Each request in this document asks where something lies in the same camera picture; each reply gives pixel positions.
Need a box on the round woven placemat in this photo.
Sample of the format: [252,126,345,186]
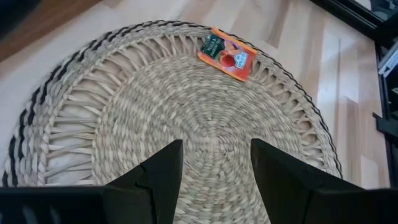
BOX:
[1,20,343,224]

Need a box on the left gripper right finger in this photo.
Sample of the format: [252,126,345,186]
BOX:
[250,138,364,224]

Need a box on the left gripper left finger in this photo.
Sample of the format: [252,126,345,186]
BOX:
[102,139,185,224]

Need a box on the wooden three-compartment tray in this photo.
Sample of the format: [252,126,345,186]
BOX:
[0,0,102,62]

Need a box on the orange tea packet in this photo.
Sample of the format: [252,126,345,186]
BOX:
[197,26,259,83]

